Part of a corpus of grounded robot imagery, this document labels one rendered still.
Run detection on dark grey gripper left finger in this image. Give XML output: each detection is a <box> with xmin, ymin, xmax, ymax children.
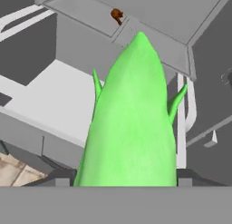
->
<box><xmin>24</xmin><ymin>169</ymin><xmax>77</xmax><ymax>188</ymax></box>

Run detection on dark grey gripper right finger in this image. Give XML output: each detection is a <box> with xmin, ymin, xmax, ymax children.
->
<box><xmin>176</xmin><ymin>169</ymin><xmax>225</xmax><ymax>188</ymax></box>

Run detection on green corn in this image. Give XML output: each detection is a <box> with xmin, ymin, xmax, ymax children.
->
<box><xmin>72</xmin><ymin>31</ymin><xmax>189</xmax><ymax>188</ymax></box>

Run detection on white fridge drawer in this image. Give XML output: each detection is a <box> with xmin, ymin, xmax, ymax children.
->
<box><xmin>0</xmin><ymin>13</ymin><xmax>179</xmax><ymax>175</ymax></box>

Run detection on grey fridge shelf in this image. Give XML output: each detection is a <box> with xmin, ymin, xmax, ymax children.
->
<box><xmin>34</xmin><ymin>0</ymin><xmax>228</xmax><ymax>82</ymax></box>

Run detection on white drawer rail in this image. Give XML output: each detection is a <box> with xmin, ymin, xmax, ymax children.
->
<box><xmin>176</xmin><ymin>73</ymin><xmax>198</xmax><ymax>170</ymax></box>
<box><xmin>0</xmin><ymin>5</ymin><xmax>57</xmax><ymax>43</ymax></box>

